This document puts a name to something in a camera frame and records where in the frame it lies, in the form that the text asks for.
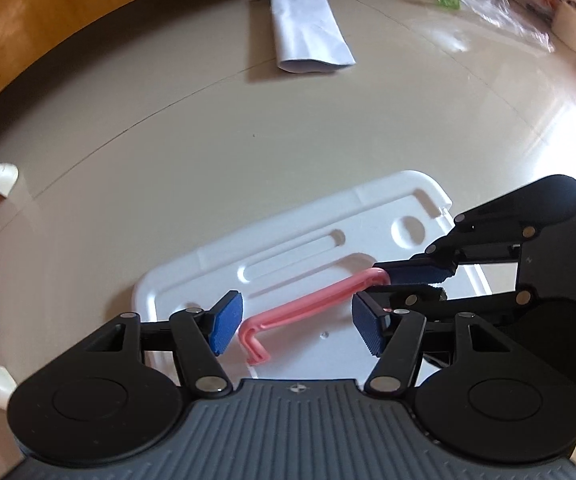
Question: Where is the clear plastic bag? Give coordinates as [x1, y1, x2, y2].
[432, 0, 555, 53]

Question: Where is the white paper bag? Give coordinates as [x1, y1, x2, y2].
[271, 0, 356, 74]

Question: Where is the white lid with pink handle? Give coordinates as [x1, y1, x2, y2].
[132, 170, 453, 384]

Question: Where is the white tote bag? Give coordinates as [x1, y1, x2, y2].
[552, 0, 576, 53]

